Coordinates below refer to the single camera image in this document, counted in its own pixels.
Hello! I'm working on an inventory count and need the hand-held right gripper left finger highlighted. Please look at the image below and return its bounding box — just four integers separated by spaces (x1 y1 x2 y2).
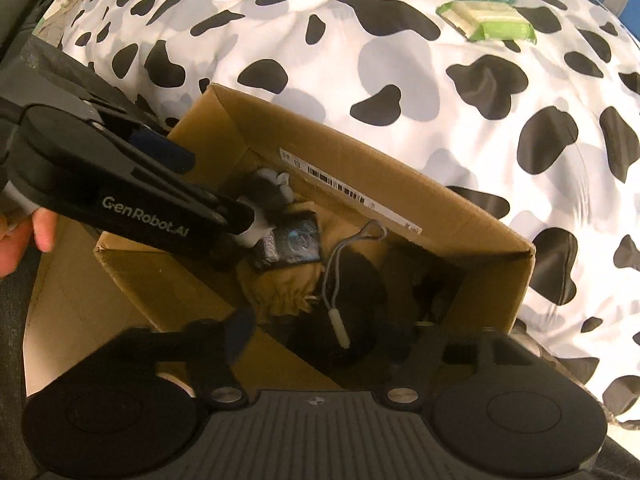
97 304 259 409

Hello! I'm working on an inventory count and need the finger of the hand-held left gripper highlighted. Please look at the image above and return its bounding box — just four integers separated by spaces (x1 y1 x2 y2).
91 107 198 175
107 152 256 218

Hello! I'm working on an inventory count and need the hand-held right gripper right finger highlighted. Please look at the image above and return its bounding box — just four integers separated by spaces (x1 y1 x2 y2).
382 321 551 406

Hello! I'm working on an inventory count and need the tan drawstring pouch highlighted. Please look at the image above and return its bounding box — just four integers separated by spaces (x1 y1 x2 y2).
235 202 401 318

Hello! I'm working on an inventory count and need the grey cord with white tip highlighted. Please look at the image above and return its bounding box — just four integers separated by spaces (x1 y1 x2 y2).
322 220 388 351

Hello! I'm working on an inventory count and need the black fabric band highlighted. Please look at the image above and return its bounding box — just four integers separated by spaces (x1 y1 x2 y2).
280 250 401 376

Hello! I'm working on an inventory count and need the black foil packet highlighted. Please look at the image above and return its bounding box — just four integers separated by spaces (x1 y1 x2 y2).
252 211 323 272

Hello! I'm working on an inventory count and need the brown cardboard box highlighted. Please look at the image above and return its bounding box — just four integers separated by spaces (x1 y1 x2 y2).
95 82 536 391

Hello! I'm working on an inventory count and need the person's left hand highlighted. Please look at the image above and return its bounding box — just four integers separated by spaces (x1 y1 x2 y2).
0 207 57 279

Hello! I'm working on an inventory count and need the cow print blanket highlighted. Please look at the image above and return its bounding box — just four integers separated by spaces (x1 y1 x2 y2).
47 0 640 426

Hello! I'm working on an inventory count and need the green wet wipes pack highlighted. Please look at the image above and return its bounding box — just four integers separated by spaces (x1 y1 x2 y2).
436 0 538 45

